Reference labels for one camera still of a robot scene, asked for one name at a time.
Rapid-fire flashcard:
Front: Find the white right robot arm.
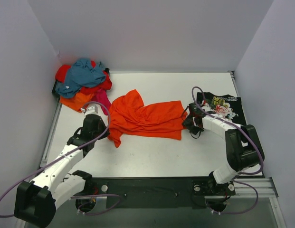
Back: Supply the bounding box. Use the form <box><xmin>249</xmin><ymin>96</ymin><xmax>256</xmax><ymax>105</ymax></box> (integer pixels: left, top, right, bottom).
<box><xmin>182</xmin><ymin>103</ymin><xmax>265</xmax><ymax>194</ymax></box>

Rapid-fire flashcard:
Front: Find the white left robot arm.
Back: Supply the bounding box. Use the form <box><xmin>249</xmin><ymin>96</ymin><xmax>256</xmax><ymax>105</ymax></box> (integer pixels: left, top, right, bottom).
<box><xmin>14</xmin><ymin>114</ymin><xmax>109</xmax><ymax>228</ymax></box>

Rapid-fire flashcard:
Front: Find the light orange t-shirt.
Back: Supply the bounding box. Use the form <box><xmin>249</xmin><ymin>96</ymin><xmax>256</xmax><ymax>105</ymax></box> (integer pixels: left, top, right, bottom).
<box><xmin>59</xmin><ymin>92</ymin><xmax>94</xmax><ymax>113</ymax></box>

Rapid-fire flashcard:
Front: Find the pink t-shirt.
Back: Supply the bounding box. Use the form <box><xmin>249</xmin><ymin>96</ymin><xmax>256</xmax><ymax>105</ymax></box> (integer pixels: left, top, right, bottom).
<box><xmin>92</xmin><ymin>89</ymin><xmax>112</xmax><ymax>115</ymax></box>

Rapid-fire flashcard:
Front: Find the black floral t-shirt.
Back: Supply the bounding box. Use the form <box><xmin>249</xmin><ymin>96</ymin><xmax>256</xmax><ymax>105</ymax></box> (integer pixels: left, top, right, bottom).
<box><xmin>197</xmin><ymin>92</ymin><xmax>247</xmax><ymax>134</ymax></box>

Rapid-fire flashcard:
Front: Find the blue t-shirt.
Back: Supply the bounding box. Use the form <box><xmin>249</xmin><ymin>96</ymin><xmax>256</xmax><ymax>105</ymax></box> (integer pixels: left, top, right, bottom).
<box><xmin>55</xmin><ymin>58</ymin><xmax>106</xmax><ymax>98</ymax></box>

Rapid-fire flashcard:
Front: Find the red t-shirt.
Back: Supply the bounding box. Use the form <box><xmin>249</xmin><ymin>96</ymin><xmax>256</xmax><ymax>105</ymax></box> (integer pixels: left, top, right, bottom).
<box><xmin>55</xmin><ymin>60</ymin><xmax>112</xmax><ymax>95</ymax></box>

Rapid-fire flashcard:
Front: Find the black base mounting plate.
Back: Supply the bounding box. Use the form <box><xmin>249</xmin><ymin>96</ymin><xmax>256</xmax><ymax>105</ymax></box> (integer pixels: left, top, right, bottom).
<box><xmin>76</xmin><ymin>177</ymin><xmax>236</xmax><ymax>209</ymax></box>

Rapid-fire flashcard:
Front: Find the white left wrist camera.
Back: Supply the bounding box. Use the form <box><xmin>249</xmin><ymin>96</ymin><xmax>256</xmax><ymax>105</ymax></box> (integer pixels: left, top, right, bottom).
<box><xmin>80</xmin><ymin>104</ymin><xmax>98</xmax><ymax>116</ymax></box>

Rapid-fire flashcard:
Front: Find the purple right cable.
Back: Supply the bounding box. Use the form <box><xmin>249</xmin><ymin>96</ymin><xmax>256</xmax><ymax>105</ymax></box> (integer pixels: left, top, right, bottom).
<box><xmin>191</xmin><ymin>86</ymin><xmax>266</xmax><ymax>214</ymax></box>

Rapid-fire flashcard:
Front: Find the aluminium front rail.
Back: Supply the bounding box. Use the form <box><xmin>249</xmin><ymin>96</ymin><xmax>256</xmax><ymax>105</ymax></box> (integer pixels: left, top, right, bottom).
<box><xmin>23</xmin><ymin>177</ymin><xmax>280</xmax><ymax>200</ymax></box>

